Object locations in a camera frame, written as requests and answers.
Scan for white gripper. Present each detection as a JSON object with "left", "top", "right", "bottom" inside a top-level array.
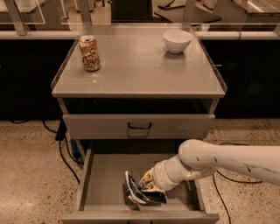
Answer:
[{"left": 140, "top": 160, "right": 178, "bottom": 193}]

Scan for blue chip bag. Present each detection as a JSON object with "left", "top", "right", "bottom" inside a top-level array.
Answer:
[{"left": 125, "top": 171, "right": 166, "bottom": 205}]

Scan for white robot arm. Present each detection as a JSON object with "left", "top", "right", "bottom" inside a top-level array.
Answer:
[{"left": 140, "top": 139, "right": 280, "bottom": 192}]

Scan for open grey middle drawer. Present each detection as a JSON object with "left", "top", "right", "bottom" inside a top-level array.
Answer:
[{"left": 61, "top": 150, "right": 219, "bottom": 224}]

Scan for grey drawer cabinet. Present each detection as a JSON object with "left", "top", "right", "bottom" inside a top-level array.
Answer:
[{"left": 52, "top": 24, "right": 227, "bottom": 153}]

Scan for closed grey top drawer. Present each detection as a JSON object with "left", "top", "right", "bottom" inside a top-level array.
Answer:
[{"left": 63, "top": 114, "right": 215, "bottom": 139}]

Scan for white bowl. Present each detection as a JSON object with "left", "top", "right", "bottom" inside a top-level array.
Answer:
[{"left": 163, "top": 30, "right": 193, "bottom": 53}]

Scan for gold soda can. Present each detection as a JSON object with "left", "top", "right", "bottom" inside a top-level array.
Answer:
[{"left": 79, "top": 35, "right": 101, "bottom": 72}]

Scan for black drawer handle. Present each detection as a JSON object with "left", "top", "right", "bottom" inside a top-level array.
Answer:
[{"left": 128, "top": 122, "right": 152, "bottom": 130}]

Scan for black floor cable right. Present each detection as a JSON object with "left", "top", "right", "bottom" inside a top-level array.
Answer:
[{"left": 212, "top": 142, "right": 263, "bottom": 224}]

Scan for black floor cable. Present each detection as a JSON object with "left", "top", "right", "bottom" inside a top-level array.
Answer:
[
  {"left": 212, "top": 142, "right": 263, "bottom": 224},
  {"left": 9, "top": 118, "right": 85, "bottom": 186}
]

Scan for black floor cable left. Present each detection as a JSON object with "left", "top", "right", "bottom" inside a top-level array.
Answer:
[{"left": 9, "top": 118, "right": 85, "bottom": 186}]

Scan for white horizontal rail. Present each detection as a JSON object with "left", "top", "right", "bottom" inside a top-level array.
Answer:
[{"left": 0, "top": 31, "right": 280, "bottom": 40}]

